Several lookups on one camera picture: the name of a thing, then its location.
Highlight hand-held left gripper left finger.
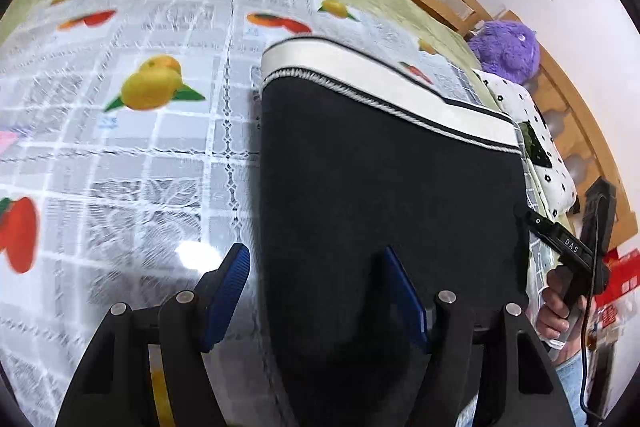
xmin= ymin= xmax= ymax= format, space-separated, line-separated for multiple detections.
xmin=55 ymin=243 xmax=252 ymax=427

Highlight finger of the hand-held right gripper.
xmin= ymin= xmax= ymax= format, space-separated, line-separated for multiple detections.
xmin=514 ymin=204 xmax=558 ymax=242

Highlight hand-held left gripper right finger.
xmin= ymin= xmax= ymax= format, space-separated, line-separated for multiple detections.
xmin=382 ymin=246 xmax=576 ymax=427

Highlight black pants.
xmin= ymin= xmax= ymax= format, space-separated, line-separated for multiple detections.
xmin=257 ymin=36 xmax=531 ymax=427

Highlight person's right hand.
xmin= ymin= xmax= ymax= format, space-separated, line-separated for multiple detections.
xmin=536 ymin=266 xmax=590 ymax=350

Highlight white flower pillow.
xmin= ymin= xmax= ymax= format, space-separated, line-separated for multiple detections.
xmin=477 ymin=72 xmax=579 ymax=219

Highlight purple plush toy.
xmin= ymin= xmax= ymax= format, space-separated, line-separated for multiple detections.
xmin=467 ymin=19 xmax=542 ymax=84

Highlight fruit printed table cover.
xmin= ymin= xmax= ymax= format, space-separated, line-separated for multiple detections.
xmin=0 ymin=0 xmax=531 ymax=427

